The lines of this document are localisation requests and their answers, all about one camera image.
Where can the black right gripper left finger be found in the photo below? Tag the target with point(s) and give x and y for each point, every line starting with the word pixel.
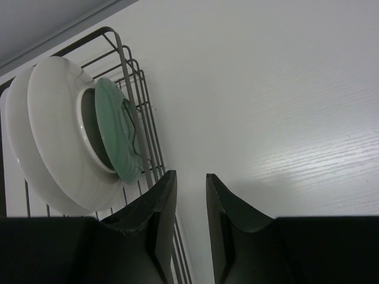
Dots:
pixel 139 244

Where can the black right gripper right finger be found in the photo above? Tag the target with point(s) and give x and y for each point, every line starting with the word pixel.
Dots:
pixel 246 245

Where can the blue floral green plate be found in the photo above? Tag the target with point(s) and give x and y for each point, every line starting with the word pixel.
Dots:
pixel 117 129

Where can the green red rimmed plate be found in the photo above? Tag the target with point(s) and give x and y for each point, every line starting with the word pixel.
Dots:
pixel 24 147

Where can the aluminium table frame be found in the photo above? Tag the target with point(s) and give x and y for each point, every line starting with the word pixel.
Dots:
pixel 30 28

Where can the white plate teal rim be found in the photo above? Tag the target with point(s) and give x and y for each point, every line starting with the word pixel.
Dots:
pixel 57 99

